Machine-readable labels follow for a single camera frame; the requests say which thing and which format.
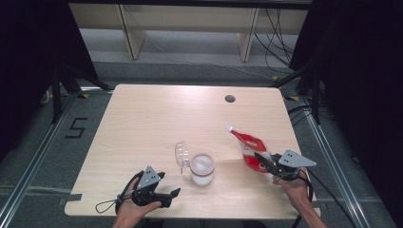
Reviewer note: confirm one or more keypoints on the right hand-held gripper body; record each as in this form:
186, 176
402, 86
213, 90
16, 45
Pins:
293, 161

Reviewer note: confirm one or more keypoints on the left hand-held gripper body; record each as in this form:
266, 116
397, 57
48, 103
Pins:
149, 182

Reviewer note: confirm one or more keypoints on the red and clear spout pouch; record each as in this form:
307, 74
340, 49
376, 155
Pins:
252, 148

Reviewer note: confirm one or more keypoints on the clear glass jar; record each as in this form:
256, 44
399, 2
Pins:
202, 169

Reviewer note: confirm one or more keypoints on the person's right hand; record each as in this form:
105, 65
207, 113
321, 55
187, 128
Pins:
294, 190

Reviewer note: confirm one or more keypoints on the person's left hand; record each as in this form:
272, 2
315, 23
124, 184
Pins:
133, 210

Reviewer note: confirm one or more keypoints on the clear jar lid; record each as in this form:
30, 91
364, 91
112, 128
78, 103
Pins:
182, 155

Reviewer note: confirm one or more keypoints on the black metal stand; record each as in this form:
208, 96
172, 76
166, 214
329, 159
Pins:
313, 91
60, 91

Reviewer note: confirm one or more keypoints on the dark curtain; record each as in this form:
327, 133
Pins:
364, 79
28, 63

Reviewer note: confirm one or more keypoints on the light wooden shelf unit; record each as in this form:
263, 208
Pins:
190, 25

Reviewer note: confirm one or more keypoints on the metal floor rail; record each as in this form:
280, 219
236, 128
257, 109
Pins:
34, 158
329, 142

